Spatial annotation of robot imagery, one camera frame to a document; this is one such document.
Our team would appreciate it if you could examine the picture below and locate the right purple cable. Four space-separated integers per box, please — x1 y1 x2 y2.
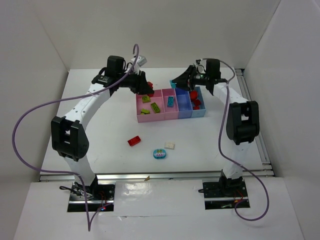
199 57 270 222

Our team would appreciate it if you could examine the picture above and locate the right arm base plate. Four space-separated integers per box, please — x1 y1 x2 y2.
198 181 251 210

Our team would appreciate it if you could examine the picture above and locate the white lego brick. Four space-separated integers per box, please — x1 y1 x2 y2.
164 142 175 150

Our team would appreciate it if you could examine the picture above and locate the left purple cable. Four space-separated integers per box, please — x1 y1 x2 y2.
11 43 140 232

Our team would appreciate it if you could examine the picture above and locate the right side aluminium rail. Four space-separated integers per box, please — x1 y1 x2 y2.
235 68 271 166

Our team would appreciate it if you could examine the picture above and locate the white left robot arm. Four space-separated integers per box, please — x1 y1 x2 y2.
51 55 154 194

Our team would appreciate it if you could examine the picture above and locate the green 2x4 lego brick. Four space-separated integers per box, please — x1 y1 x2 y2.
150 102 161 114

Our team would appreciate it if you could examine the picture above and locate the small teal lego brick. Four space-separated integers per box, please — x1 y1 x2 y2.
169 80 176 89

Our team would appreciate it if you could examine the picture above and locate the dark blue bin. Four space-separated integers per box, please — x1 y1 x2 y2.
175 88 193 119

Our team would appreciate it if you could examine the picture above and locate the large pink bin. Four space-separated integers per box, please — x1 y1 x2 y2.
135 89 165 123

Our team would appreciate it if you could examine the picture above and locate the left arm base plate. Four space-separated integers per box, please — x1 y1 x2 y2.
59 183 116 213

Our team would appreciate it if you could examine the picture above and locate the purple cable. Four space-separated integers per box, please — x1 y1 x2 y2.
11 43 140 232
199 57 270 222

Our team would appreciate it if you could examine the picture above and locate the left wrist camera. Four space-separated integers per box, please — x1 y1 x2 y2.
136 55 147 67

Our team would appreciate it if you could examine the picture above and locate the small pink bin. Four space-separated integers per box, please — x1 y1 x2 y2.
162 88 179 120

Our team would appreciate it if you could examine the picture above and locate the light blue bin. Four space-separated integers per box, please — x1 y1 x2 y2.
190 86 206 118

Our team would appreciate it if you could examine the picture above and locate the front aluminium rail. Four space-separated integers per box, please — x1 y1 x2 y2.
38 169 276 182

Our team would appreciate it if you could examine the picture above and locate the red lego base brick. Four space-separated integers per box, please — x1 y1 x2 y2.
147 81 153 89

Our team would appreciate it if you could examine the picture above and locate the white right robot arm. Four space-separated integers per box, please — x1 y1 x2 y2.
172 58 260 190

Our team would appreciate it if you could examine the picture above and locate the aluminium rail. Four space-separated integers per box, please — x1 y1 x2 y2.
235 68 271 166
38 169 276 182

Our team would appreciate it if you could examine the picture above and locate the red curved lego brick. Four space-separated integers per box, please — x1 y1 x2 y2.
189 90 198 102

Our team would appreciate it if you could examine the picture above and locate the teal oval monster brick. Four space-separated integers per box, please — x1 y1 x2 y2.
152 148 167 160

